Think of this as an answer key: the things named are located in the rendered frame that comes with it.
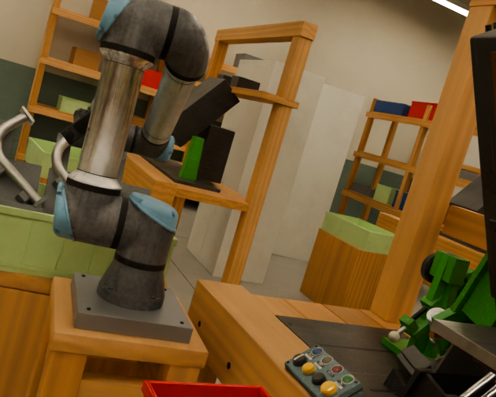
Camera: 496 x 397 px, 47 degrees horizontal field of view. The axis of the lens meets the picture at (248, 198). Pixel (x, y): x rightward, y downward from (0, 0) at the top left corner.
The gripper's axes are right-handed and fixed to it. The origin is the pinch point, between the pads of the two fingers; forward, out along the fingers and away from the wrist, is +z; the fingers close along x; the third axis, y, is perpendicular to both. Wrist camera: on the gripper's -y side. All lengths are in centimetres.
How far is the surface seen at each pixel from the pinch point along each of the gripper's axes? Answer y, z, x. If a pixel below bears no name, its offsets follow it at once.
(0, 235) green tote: -40.0, -16.5, -14.2
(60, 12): 234, 459, 183
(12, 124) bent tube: -15.8, -0.1, 12.0
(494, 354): -15, -121, -67
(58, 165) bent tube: -12.2, -1.2, -5.2
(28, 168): -18.6, 4.8, -1.0
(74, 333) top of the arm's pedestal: -46, -58, -39
